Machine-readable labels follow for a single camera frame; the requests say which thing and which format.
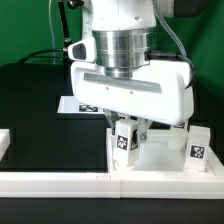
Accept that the black cable at base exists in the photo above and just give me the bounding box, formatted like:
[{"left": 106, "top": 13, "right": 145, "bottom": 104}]
[{"left": 17, "top": 46, "right": 77, "bottom": 66}]

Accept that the white square table top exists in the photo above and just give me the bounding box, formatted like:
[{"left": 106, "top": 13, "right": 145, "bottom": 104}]
[{"left": 107, "top": 129, "right": 224, "bottom": 175}]

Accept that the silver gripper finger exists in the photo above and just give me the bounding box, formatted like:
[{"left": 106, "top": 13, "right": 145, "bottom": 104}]
[
  {"left": 104, "top": 110, "right": 119, "bottom": 128},
  {"left": 137, "top": 118, "right": 153, "bottom": 142}
]

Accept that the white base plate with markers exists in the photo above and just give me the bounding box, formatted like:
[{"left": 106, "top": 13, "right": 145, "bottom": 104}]
[{"left": 57, "top": 96, "right": 104, "bottom": 114}]

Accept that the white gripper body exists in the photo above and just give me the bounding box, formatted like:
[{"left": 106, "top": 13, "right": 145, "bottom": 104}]
[{"left": 68, "top": 37, "right": 194, "bottom": 125}]

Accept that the white front fence bar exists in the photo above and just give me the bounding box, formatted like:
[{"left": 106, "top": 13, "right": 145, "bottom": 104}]
[{"left": 0, "top": 172, "right": 224, "bottom": 199}]

